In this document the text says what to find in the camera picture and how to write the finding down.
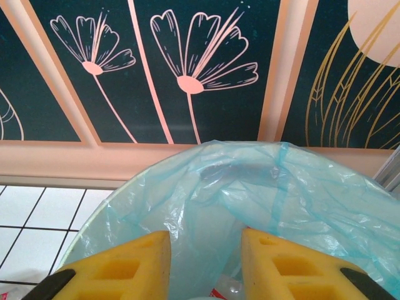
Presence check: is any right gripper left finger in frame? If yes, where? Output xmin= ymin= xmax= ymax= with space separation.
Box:
xmin=27 ymin=230 xmax=172 ymax=300

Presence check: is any bin with blue liner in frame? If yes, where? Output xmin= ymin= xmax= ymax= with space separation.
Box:
xmin=57 ymin=139 xmax=400 ymax=300

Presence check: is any clear cola bottle red cap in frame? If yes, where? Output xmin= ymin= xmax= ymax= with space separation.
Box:
xmin=212 ymin=271 xmax=248 ymax=300

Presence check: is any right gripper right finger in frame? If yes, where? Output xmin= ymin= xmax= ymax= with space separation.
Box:
xmin=242 ymin=227 xmax=399 ymax=300

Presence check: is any aluminium frame post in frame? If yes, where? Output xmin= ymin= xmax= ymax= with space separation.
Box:
xmin=373 ymin=149 xmax=400 ymax=194

